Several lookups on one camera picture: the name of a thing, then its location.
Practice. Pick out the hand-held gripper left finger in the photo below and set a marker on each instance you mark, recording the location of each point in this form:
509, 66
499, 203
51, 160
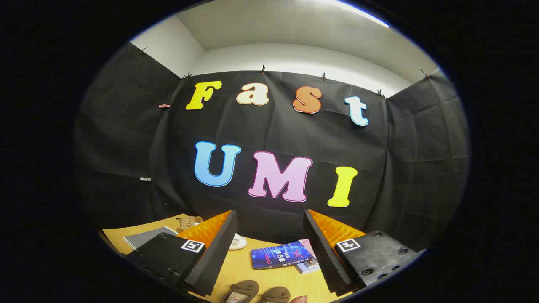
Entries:
219, 252

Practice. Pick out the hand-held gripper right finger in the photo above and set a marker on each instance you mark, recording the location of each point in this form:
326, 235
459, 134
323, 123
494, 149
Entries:
322, 252

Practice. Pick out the white plush toy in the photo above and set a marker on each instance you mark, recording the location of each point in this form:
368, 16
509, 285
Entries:
238, 243

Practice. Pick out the stack of pink-topped books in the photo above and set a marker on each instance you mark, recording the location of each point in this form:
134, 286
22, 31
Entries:
305, 246

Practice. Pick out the blue book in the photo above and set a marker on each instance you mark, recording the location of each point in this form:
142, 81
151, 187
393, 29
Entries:
273, 255

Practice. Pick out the brown striped plush toy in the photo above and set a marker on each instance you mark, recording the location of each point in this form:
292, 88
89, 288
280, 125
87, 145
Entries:
189, 222

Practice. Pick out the grey fabric storage box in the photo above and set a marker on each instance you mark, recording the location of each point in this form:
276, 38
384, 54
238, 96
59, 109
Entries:
145, 237

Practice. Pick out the brown suede shoe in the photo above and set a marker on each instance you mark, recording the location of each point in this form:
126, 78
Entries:
246, 287
278, 291

